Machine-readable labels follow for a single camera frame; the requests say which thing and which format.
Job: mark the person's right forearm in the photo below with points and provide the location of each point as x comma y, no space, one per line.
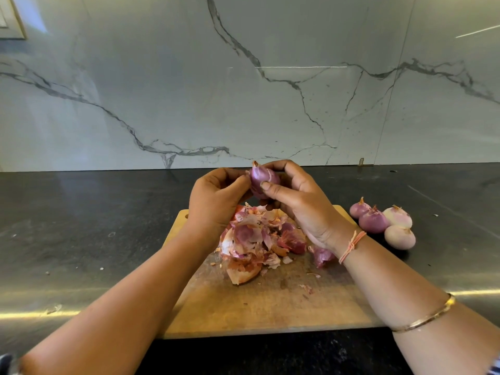
422,304

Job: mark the small brown wall-edge object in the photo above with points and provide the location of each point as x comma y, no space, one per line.
361,162

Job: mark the person's left hand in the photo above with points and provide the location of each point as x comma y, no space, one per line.
212,205

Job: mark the person's left forearm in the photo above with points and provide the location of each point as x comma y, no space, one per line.
105,320

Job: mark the wooden cutting board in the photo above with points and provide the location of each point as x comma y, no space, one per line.
226,308

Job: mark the black white plaid sleeve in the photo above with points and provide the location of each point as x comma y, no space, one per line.
6,364

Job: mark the pile of onion peels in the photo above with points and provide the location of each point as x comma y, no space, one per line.
246,244

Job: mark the gold bangle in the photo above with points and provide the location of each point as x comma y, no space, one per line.
423,316

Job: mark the red onion with pale patch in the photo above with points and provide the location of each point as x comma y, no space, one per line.
262,175

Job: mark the person's right hand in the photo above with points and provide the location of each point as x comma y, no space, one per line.
309,203

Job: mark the white wall switch plate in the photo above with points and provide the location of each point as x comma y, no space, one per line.
8,15

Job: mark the small red onion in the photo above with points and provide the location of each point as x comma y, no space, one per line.
359,208

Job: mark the brownish red onion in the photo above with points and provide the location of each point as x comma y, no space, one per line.
398,216

